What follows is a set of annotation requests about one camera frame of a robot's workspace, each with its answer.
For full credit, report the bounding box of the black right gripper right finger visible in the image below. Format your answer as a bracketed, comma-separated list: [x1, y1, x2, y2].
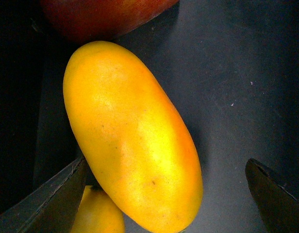
[245, 158, 299, 233]

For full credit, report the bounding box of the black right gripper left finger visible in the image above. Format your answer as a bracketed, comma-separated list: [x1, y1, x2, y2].
[0, 157, 88, 233]

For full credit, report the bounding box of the yellow orange mango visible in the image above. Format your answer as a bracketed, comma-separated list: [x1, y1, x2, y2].
[63, 41, 203, 233]

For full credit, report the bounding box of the yellow mango beneath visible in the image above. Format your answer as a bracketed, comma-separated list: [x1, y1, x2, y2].
[71, 185, 125, 233]

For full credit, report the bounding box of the red yellow mango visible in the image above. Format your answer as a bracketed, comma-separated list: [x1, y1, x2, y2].
[39, 0, 178, 45]

